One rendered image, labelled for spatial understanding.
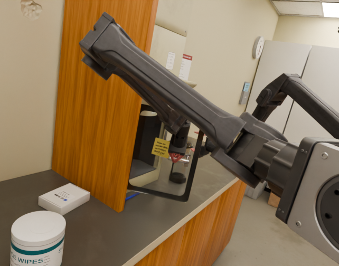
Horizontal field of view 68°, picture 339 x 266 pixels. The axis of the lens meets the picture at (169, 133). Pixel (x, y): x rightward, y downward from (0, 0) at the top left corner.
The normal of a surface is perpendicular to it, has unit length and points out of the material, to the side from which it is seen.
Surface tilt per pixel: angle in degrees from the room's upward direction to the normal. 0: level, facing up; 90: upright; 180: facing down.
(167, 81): 72
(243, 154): 59
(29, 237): 0
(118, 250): 0
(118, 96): 90
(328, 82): 90
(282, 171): 79
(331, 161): 90
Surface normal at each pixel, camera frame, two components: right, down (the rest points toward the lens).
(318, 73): -0.55, 0.11
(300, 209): -0.87, -0.04
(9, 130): 0.81, 0.30
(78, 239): 0.19, -0.95
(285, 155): -0.55, -0.63
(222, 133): -0.02, -0.07
